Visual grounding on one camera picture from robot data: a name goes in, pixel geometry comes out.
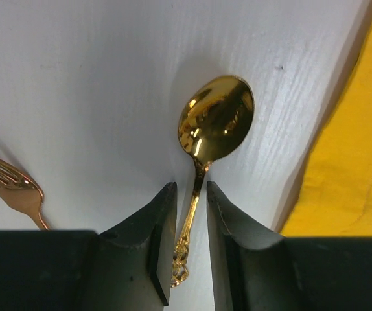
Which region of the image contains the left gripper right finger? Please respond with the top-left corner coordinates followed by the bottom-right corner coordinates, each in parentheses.
top-left (207, 181), bottom-right (372, 310)

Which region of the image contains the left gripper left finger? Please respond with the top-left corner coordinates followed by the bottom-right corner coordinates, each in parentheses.
top-left (0, 182), bottom-right (177, 310)

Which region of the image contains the yellow pikachu cloth placemat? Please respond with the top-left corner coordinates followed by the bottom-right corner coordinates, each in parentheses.
top-left (281, 26), bottom-right (372, 236)

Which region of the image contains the gold spoon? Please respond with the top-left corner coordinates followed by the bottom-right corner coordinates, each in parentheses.
top-left (170, 75), bottom-right (255, 288)

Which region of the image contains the gold fork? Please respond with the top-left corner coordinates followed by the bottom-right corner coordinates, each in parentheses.
top-left (0, 159), bottom-right (50, 230)

